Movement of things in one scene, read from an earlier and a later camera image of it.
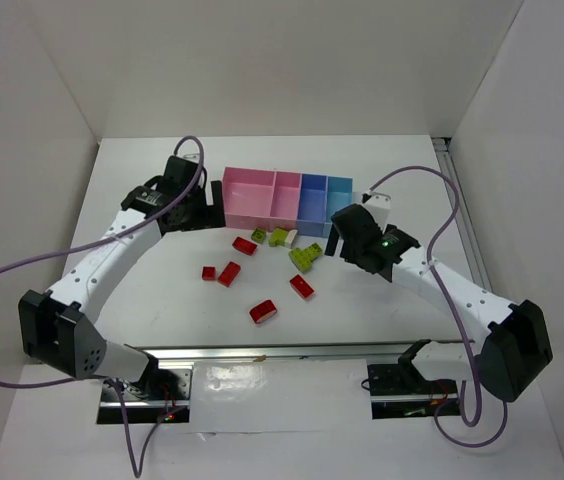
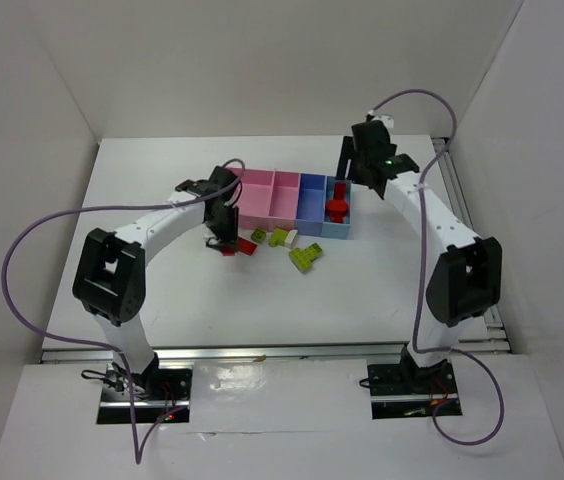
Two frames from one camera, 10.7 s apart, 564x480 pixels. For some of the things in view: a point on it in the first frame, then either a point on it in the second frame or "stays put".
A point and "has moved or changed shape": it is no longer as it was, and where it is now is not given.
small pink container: x=285 y=201 stays put
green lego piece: x=278 y=237 stays put
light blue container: x=339 y=196 stays put
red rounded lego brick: x=263 y=311 → x=336 y=207
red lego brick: x=229 y=274 has moved or changed shape
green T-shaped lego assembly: x=303 y=258 stays put
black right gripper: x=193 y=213 → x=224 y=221
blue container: x=312 y=205 stays put
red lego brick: x=244 y=246 stays put
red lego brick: x=299 y=284 → x=339 y=191
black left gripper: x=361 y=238 → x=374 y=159
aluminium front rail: x=288 y=351 stays put
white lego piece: x=290 y=237 stays put
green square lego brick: x=258 y=235 stays put
